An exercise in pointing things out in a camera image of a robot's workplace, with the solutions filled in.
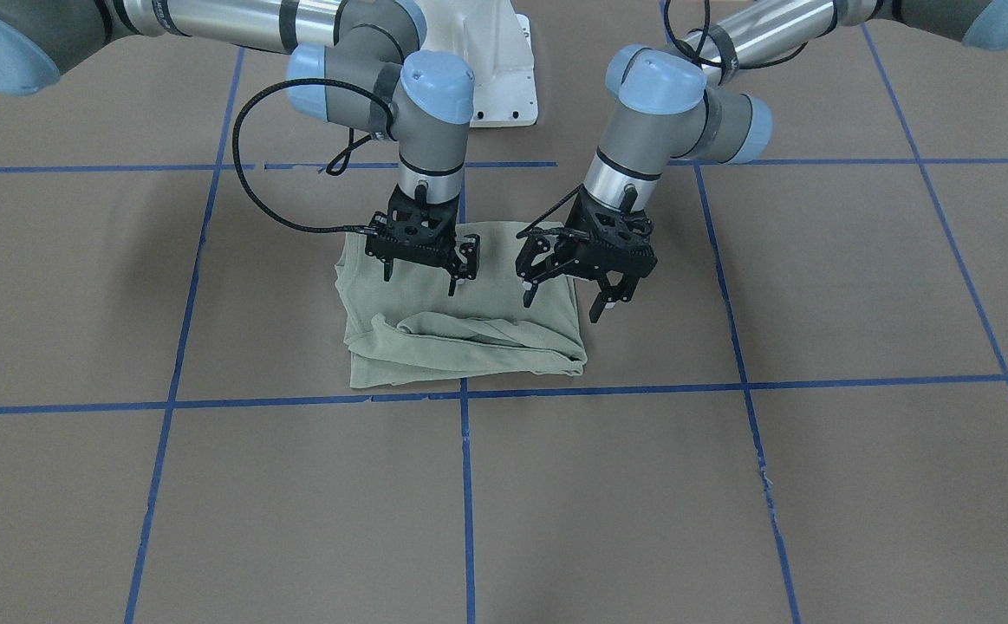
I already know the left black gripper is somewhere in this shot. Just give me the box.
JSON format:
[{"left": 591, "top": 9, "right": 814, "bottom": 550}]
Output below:
[{"left": 517, "top": 186, "right": 657, "bottom": 323}]

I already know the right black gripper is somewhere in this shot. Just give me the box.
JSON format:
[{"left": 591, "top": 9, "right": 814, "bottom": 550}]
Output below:
[{"left": 365, "top": 183, "right": 480, "bottom": 297}]

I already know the olive green long-sleeve shirt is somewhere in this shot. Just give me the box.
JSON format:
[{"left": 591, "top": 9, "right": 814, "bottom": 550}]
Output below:
[{"left": 335, "top": 221, "right": 588, "bottom": 388}]

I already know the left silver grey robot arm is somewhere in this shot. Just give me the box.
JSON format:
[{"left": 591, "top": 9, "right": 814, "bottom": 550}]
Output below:
[{"left": 515, "top": 1, "right": 1008, "bottom": 322}]

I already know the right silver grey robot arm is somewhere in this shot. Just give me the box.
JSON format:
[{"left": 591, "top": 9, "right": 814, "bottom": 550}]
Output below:
[{"left": 0, "top": 1, "right": 480, "bottom": 289}]

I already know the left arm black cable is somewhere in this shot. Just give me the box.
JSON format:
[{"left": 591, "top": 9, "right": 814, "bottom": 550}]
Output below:
[{"left": 517, "top": 184, "right": 584, "bottom": 237}]

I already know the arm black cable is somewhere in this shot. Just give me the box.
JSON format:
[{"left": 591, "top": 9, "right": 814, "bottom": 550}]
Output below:
[
  {"left": 517, "top": 184, "right": 584, "bottom": 237},
  {"left": 232, "top": 78, "right": 400, "bottom": 237}
]

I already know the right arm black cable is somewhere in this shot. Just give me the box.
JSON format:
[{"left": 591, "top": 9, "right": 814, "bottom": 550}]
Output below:
[{"left": 232, "top": 78, "right": 400, "bottom": 237}]

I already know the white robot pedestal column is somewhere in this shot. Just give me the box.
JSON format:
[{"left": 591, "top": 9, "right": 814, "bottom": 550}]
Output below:
[{"left": 418, "top": 1, "right": 539, "bottom": 129}]

